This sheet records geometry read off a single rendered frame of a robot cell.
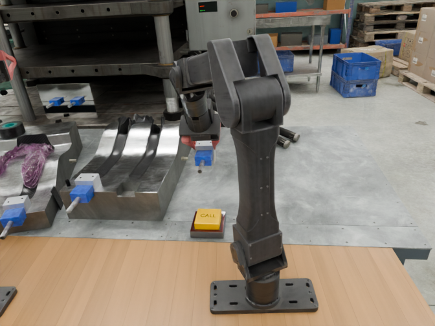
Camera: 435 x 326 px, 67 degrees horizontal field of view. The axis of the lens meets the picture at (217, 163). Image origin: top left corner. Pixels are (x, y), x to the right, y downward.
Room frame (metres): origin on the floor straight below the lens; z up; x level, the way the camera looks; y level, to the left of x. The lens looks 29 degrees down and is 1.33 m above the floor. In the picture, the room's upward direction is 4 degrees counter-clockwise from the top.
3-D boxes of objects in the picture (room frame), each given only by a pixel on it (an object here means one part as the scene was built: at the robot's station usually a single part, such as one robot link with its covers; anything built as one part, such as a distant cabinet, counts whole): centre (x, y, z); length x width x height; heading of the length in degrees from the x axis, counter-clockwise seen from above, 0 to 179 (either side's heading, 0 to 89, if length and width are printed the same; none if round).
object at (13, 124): (1.08, 0.71, 0.93); 0.08 x 0.08 x 0.04
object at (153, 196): (0.94, 0.25, 0.87); 0.50 x 0.26 x 0.14; 172
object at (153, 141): (0.93, 0.26, 0.92); 0.35 x 0.16 x 0.09; 172
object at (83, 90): (1.81, 0.68, 0.87); 0.50 x 0.27 x 0.17; 172
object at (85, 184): (0.68, 0.34, 0.89); 0.13 x 0.05 x 0.05; 172
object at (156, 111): (1.90, 0.71, 0.76); 1.30 x 0.84 x 0.07; 82
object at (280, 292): (0.43, -0.07, 0.84); 0.20 x 0.07 x 0.08; 87
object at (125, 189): (0.71, 0.23, 0.87); 0.05 x 0.05 x 0.04; 82
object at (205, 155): (0.76, 0.04, 0.93); 0.13 x 0.05 x 0.05; 172
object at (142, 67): (1.90, 0.70, 0.96); 1.29 x 0.83 x 0.18; 82
